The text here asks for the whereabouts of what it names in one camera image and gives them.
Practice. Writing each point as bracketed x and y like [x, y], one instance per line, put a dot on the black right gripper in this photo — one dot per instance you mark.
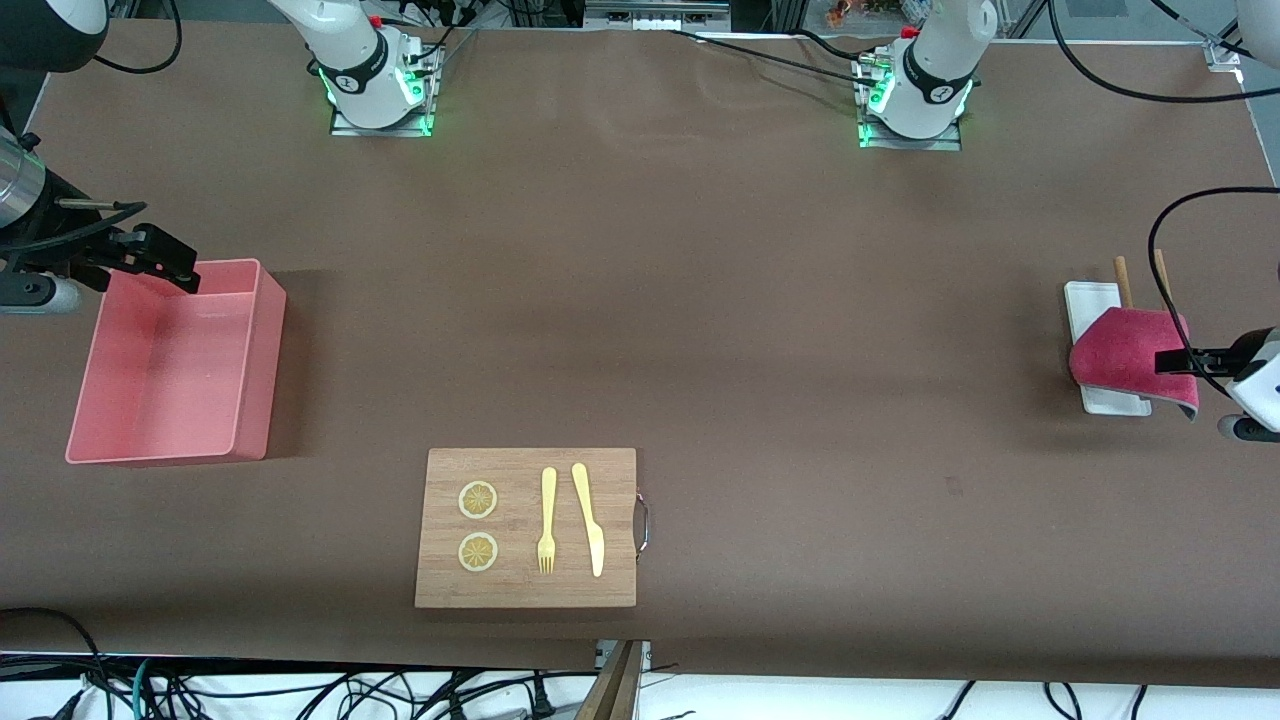
[68, 246]

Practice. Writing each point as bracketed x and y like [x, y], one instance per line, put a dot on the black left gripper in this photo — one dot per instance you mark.
[1203, 359]

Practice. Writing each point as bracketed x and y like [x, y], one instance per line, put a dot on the pink cloth with grey edge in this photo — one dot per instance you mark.
[1120, 350]

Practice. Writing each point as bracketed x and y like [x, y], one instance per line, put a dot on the thin grey metal rod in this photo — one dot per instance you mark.
[100, 205]

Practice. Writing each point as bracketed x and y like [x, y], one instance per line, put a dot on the white rectangular tray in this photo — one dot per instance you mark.
[1092, 300]

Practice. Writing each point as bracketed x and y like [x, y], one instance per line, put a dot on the pink plastic bin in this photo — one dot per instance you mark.
[170, 380]

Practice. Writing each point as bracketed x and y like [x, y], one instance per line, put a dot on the yellow lemon slice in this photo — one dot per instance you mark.
[478, 500]
[478, 552]

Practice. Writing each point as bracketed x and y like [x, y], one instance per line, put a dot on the yellow plastic fork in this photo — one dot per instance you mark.
[548, 500]

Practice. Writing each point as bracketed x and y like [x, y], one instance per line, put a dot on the wooden cutting board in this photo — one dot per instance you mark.
[520, 590]

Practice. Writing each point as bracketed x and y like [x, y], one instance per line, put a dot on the yellow plastic knife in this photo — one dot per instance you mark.
[596, 545]

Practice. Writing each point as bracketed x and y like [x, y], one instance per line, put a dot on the black power plug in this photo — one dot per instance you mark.
[541, 705]

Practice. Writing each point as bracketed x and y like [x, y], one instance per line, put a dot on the brown wooden stand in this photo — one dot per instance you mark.
[615, 695]

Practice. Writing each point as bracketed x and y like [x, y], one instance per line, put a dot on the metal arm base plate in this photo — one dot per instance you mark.
[945, 143]
[400, 130]

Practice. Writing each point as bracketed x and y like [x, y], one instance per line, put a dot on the aluminium corner bracket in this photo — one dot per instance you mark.
[1225, 55]

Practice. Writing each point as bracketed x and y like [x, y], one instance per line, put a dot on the small metal table bracket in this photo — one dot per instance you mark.
[603, 655]

